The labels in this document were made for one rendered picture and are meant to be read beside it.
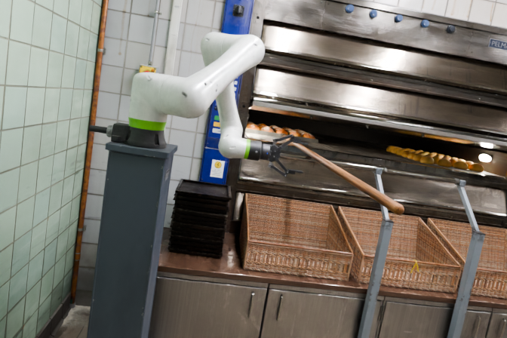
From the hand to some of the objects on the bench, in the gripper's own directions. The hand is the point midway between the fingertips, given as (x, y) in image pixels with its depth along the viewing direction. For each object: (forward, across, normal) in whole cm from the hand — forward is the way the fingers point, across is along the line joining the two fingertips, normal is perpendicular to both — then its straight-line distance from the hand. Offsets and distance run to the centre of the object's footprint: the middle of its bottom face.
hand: (302, 158), depth 179 cm
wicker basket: (+9, +60, -28) cm, 67 cm away
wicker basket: (+69, +60, -27) cm, 95 cm away
